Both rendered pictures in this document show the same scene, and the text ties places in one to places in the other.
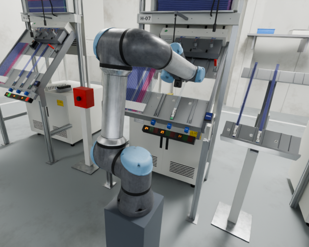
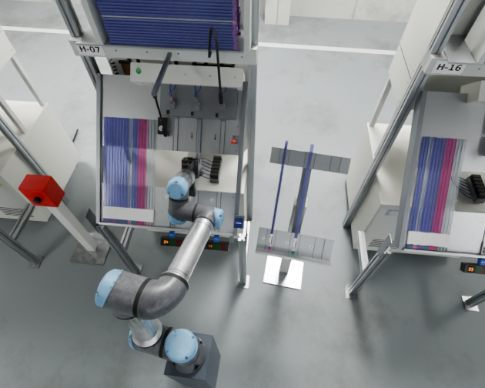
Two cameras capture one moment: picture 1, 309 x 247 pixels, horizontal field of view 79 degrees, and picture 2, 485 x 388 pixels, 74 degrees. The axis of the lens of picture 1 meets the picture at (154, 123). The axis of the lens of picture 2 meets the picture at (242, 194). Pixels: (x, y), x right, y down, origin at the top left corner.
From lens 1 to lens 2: 1.00 m
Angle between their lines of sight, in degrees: 35
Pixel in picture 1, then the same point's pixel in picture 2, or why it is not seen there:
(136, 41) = (152, 315)
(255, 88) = not seen: outside the picture
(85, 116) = (60, 212)
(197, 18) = (188, 53)
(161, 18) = (121, 50)
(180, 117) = not seen: hidden behind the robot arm
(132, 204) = (188, 369)
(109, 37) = (116, 307)
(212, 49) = (225, 110)
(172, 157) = not seen: hidden behind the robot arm
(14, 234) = (61, 375)
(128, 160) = (175, 359)
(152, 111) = (165, 218)
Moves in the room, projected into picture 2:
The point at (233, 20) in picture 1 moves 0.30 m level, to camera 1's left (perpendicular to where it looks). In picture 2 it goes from (247, 59) to (174, 73)
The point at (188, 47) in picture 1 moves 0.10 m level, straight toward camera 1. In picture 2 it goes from (186, 106) to (188, 122)
